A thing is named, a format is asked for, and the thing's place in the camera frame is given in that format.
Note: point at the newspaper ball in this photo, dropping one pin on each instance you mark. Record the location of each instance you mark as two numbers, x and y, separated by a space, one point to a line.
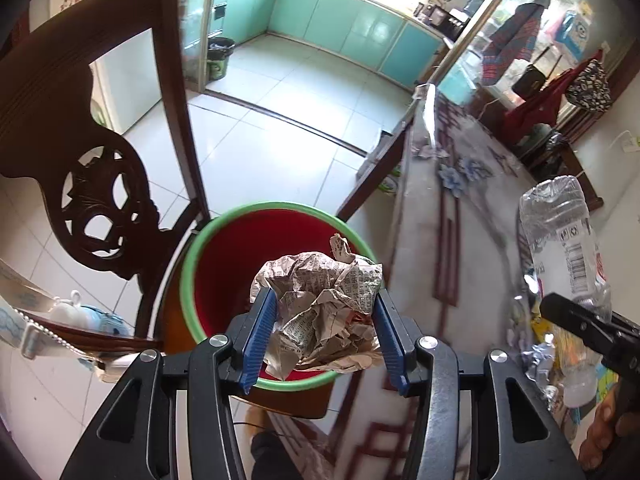
320 300

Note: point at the green bowl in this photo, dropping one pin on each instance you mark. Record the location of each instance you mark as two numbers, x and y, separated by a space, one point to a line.
389 186

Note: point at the silver foil wrapper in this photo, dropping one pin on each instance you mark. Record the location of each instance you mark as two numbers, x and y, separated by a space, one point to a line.
542 375

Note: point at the light blue white bag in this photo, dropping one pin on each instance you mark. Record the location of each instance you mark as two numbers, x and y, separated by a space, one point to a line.
95 317

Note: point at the red bucket with green rim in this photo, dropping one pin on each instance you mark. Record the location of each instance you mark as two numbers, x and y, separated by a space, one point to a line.
225 270

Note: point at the yellow snack wrapper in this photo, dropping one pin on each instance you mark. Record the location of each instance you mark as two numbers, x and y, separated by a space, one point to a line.
565 345

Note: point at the small black green waste bin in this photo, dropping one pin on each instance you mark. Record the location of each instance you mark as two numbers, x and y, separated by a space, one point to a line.
220 62

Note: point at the clear plastic bottle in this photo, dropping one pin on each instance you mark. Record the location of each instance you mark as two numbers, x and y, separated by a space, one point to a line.
560 240

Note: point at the red hanging garment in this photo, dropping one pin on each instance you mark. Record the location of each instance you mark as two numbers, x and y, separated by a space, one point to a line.
537 107

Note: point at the plaid hanging cloth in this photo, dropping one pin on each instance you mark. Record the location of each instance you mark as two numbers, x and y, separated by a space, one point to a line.
515 35

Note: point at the carved dark wooden chair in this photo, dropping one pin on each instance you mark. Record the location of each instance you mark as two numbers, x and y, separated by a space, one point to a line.
45 110

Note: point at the black white patterned bag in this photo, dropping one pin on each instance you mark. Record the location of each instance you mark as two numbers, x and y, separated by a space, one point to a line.
590 87

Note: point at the teal kitchen base cabinets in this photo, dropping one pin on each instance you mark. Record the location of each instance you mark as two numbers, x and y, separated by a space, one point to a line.
350 25

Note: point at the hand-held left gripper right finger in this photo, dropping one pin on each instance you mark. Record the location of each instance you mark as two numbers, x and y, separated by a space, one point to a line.
390 340

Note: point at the black handbag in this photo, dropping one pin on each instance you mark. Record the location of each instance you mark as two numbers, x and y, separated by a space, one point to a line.
528 81

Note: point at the white wall socket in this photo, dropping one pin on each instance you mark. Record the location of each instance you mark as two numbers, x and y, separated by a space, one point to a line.
631 142

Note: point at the black countertop appliance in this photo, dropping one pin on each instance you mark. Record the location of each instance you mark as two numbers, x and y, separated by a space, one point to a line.
445 20

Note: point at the blue white plastic bag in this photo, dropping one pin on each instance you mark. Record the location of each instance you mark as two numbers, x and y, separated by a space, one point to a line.
575 27

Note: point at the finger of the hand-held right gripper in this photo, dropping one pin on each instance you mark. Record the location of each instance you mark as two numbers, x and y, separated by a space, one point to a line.
585 322

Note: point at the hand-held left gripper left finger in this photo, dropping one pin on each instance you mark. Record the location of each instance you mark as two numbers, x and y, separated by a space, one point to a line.
257 340

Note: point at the person's leg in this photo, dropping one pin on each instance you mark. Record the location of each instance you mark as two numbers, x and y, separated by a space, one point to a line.
272 455

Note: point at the person's right hand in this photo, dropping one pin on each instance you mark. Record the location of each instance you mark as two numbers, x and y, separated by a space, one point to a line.
597 435

